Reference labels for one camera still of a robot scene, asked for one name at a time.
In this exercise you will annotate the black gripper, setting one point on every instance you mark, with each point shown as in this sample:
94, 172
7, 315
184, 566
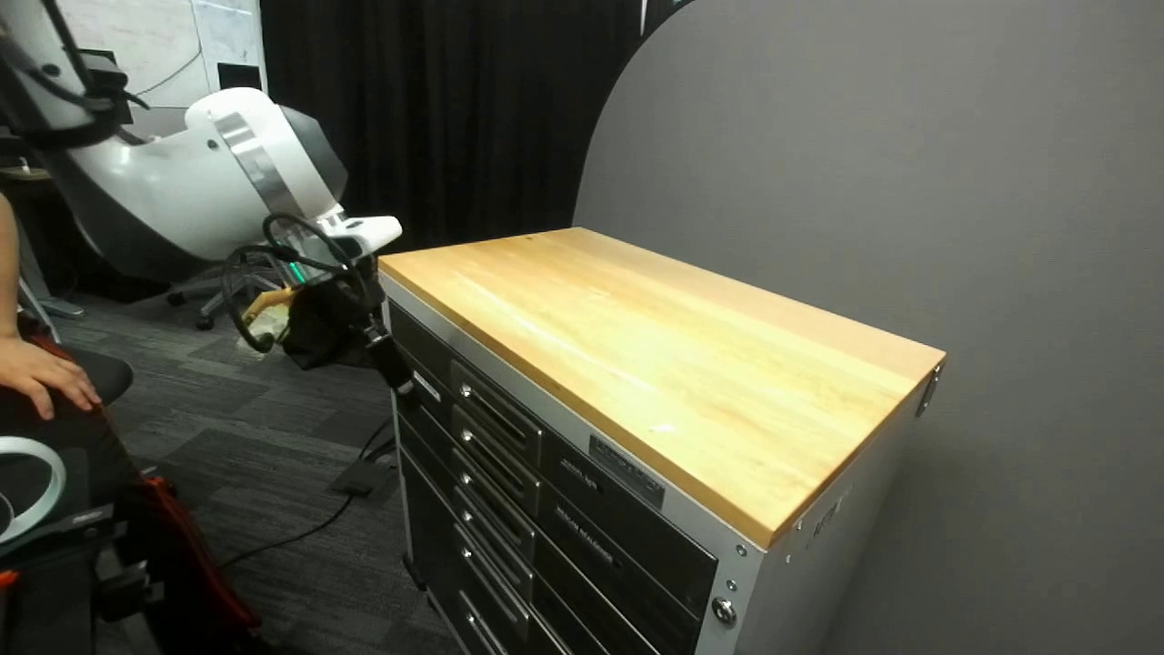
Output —
329, 318

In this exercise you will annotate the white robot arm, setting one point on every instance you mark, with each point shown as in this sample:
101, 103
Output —
184, 183

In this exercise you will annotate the person's bare hand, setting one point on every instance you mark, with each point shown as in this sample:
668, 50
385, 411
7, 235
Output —
43, 370

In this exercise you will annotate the black curtain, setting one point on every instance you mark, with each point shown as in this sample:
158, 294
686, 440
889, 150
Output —
485, 112

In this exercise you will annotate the silver tool cabinet wooden top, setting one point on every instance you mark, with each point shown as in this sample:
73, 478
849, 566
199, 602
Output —
678, 351

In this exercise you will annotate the black red bag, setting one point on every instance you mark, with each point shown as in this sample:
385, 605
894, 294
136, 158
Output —
184, 568

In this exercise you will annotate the black trouser leg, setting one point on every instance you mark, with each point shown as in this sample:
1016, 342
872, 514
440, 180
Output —
73, 440

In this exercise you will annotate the white VR controller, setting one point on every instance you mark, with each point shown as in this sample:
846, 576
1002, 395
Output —
57, 475

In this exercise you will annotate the grey rounded partition board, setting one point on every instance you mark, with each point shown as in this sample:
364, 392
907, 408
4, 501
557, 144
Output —
968, 183

